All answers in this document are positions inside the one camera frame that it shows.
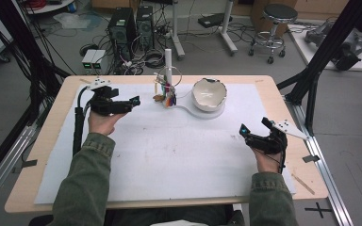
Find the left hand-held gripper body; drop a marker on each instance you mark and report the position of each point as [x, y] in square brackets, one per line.
[110, 105]

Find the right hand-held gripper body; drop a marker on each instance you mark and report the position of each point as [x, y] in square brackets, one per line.
[270, 143]

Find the keyring with colourful key tags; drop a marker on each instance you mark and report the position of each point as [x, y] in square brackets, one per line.
[169, 100]

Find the white key stand with peg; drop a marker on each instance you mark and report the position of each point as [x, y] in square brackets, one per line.
[168, 58]

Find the person's right hand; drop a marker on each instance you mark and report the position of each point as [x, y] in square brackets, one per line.
[268, 163]

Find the person's left hand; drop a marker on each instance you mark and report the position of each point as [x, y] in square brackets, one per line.
[102, 124]

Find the white power supply box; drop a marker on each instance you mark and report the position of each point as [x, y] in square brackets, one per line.
[99, 59]
[88, 58]

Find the grey tape piece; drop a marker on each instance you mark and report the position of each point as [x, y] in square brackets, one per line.
[311, 158]

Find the thin wooden stick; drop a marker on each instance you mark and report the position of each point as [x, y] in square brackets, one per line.
[303, 184]

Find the white cracked-edge bowl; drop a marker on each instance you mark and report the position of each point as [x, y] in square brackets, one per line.
[209, 94]

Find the large black computer tower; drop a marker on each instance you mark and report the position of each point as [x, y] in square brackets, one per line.
[121, 29]

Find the white foam mat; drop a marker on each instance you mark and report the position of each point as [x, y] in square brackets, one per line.
[176, 157]

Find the small black computer tower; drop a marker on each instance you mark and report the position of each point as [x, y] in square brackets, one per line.
[144, 26]

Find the white desk leg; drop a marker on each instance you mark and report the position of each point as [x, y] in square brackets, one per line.
[176, 34]
[227, 29]

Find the clear plastic sheet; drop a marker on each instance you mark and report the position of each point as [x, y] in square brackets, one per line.
[72, 21]

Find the white platform board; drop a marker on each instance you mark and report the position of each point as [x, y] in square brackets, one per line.
[301, 47]

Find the dark tape piece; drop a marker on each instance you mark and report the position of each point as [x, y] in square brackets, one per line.
[28, 164]

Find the round white table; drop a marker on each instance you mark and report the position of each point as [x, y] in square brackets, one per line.
[52, 7]

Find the grey machine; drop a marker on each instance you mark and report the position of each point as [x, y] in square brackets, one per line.
[345, 47]

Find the round black stool on castors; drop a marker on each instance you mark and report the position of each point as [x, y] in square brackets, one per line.
[279, 12]

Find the flat black device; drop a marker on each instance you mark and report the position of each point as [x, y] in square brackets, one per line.
[213, 19]

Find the long aluminium rail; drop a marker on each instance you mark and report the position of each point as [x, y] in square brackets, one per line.
[320, 163]

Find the black metal frame strut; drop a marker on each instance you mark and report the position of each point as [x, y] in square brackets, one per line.
[326, 47]

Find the short aluminium rail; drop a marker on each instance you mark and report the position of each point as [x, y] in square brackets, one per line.
[6, 153]

